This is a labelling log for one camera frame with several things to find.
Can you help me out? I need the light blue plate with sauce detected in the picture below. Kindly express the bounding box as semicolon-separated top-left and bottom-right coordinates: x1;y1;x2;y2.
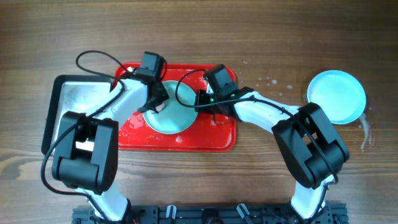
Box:
143;80;198;134

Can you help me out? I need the light blue plate top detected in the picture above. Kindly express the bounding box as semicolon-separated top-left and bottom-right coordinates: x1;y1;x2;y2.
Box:
307;70;366;105

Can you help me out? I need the pink sponge with green scourer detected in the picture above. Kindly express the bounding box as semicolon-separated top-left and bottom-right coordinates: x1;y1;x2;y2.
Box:
155;103;165;113

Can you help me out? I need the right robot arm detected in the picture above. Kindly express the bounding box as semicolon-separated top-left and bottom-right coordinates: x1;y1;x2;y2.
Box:
195;64;349;223

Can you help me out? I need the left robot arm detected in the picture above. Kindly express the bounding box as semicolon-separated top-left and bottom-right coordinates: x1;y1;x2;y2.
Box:
40;52;169;223

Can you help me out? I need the red plastic tray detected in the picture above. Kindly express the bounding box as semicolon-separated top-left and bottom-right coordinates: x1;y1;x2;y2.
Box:
119;63;236;152

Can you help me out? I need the black tray with soapy water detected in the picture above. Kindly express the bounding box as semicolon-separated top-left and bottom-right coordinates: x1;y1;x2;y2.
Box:
41;75;112;154

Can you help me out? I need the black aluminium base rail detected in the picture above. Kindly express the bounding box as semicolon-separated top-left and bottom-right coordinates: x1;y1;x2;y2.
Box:
72;203;348;224

